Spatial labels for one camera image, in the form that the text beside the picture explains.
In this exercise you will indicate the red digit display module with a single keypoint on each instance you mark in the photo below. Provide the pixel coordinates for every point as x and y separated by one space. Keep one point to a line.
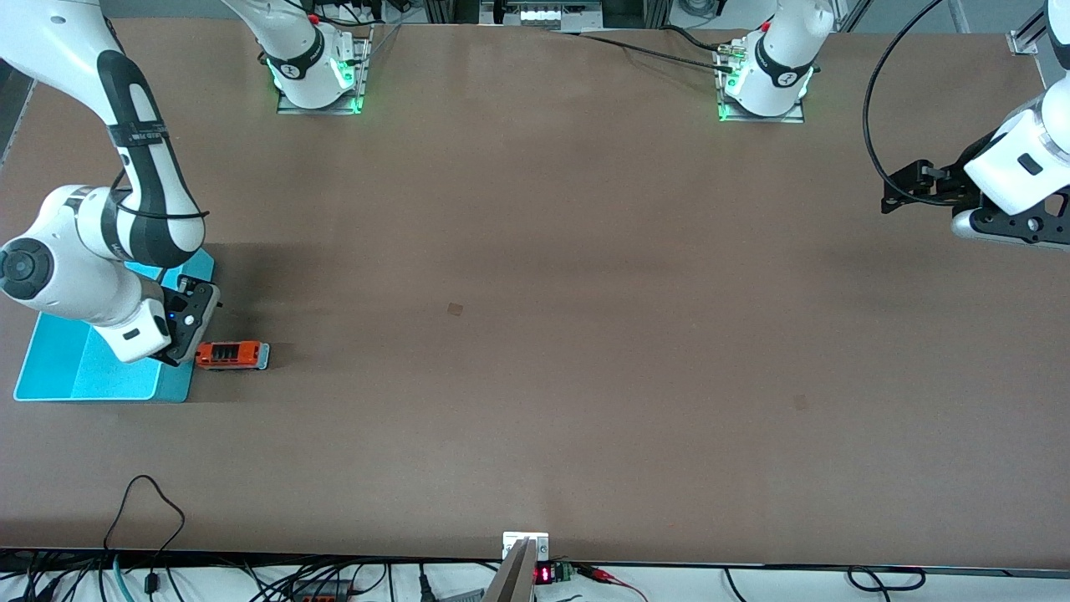
543 575

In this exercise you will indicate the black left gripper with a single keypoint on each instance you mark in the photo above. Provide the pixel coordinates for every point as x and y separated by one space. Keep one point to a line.
955 177

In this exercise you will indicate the orange connector block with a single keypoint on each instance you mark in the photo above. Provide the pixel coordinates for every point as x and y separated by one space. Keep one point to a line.
322 594

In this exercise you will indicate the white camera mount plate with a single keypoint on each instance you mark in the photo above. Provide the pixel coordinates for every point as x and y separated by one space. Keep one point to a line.
525 539

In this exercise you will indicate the green terminal block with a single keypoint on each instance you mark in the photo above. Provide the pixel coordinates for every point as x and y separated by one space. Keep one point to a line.
563 571

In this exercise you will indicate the aluminium corner bracket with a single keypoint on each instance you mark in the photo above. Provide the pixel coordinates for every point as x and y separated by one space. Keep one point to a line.
1026 42

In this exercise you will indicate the red clip leads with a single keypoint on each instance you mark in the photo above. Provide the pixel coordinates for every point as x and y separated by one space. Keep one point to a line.
606 577

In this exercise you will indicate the orange toy bus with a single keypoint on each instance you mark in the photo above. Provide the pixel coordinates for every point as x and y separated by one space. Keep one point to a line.
234 355

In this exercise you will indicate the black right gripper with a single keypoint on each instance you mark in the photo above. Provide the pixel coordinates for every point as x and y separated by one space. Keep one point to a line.
186 282

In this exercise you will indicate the grey camera mount beam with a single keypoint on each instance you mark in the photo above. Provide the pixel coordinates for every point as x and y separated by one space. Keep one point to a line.
514 581

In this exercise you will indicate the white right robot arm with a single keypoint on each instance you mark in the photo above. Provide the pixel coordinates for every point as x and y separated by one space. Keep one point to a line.
50 267

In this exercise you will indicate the blue plastic box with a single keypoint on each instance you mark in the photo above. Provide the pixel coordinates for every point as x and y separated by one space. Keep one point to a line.
100 376

